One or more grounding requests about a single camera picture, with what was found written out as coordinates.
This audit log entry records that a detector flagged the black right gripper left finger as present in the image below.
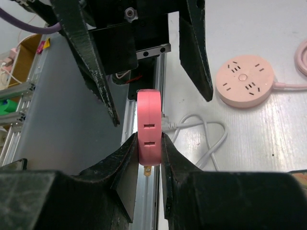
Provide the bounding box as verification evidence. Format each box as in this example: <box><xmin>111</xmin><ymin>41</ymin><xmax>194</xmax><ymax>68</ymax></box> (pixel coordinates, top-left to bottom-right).
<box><xmin>0</xmin><ymin>134</ymin><xmax>139</xmax><ymax>230</ymax></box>

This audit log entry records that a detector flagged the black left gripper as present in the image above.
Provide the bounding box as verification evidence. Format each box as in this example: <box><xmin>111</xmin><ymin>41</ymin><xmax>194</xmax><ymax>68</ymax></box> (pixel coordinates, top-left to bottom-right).
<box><xmin>51</xmin><ymin>0</ymin><xmax>213</xmax><ymax>127</ymax></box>

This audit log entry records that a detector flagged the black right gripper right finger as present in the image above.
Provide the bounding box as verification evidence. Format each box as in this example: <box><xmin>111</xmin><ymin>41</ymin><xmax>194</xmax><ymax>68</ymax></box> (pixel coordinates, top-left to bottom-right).
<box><xmin>161</xmin><ymin>134</ymin><xmax>307</xmax><ymax>230</ymax></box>

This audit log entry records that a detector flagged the pink plug adapter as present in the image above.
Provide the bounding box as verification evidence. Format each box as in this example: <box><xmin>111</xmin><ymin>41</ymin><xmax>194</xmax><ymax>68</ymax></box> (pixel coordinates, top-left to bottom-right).
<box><xmin>137</xmin><ymin>89</ymin><xmax>162</xmax><ymax>176</ymax></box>

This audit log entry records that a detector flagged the cardboard box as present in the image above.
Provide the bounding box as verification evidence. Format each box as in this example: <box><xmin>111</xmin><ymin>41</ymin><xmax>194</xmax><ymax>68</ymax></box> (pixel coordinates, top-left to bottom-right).
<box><xmin>9</xmin><ymin>34</ymin><xmax>42</xmax><ymax>87</ymax></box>

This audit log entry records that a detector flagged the pink round socket hub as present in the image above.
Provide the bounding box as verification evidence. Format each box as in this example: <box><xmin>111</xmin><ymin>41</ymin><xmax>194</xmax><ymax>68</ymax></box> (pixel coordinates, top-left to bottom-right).
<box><xmin>215</xmin><ymin>55</ymin><xmax>274</xmax><ymax>109</ymax></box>

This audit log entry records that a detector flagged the green plastic object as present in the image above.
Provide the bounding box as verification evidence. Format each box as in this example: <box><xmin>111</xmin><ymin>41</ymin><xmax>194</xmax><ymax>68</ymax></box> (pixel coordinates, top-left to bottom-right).
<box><xmin>0</xmin><ymin>100</ymin><xmax>18</xmax><ymax>115</ymax></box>

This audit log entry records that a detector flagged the aluminium front rail frame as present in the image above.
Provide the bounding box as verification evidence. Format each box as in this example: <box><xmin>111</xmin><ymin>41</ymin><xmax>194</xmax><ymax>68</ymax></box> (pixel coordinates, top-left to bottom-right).
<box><xmin>121</xmin><ymin>54</ymin><xmax>166</xmax><ymax>230</ymax></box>

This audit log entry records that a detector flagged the white power strip cable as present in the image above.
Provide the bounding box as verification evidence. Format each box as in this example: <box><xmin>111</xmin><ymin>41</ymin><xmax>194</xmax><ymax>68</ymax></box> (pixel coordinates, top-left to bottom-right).
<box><xmin>162</xmin><ymin>114</ymin><xmax>229</xmax><ymax>171</ymax></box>

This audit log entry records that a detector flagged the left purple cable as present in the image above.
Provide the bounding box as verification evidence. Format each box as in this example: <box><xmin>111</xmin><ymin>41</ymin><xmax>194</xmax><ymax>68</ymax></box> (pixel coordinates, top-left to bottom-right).
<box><xmin>0</xmin><ymin>7</ymin><xmax>62</xmax><ymax>34</ymax></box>

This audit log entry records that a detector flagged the pink coiled hub cable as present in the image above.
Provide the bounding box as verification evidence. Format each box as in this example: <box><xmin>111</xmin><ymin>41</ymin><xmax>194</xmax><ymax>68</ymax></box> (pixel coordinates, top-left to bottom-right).
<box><xmin>273</xmin><ymin>39</ymin><xmax>307</xmax><ymax>91</ymax></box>

